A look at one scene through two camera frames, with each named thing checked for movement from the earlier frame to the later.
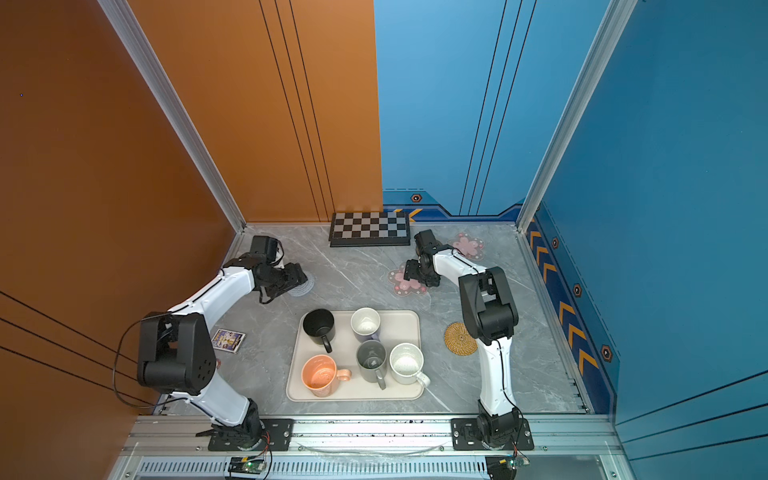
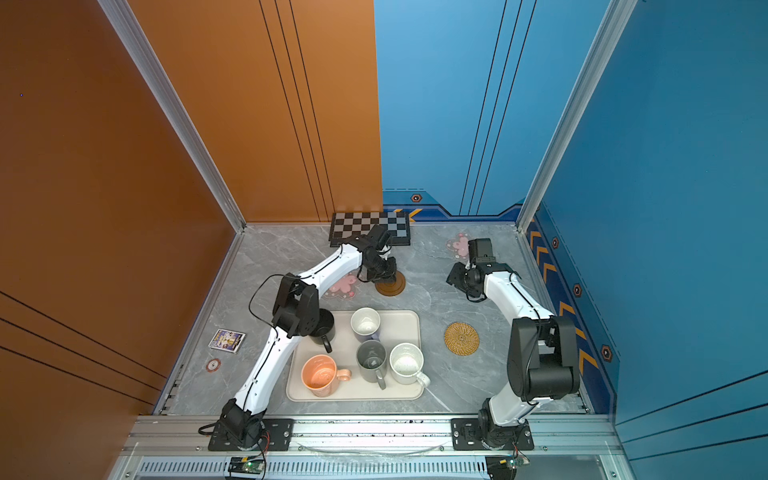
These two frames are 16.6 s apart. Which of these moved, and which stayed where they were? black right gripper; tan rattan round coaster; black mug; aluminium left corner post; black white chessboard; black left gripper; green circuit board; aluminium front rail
Moved: black left gripper; black right gripper
Stayed: aluminium left corner post; black white chessboard; aluminium front rail; green circuit board; tan rattan round coaster; black mug
